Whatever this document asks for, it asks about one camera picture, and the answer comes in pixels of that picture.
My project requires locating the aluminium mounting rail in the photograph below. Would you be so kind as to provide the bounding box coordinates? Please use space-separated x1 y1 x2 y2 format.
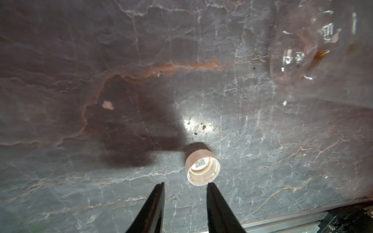
241 198 373 233

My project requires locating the small white bottle cap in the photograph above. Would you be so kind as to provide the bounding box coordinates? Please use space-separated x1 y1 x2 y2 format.
183 142 221 186

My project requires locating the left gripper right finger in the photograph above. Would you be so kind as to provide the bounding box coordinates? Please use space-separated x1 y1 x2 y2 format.
207 183 245 233

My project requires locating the small clear bottle white label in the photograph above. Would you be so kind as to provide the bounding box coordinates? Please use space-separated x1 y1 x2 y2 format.
270 1 373 108

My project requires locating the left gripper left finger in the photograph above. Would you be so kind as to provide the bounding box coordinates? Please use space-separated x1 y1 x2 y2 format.
126 183 165 233

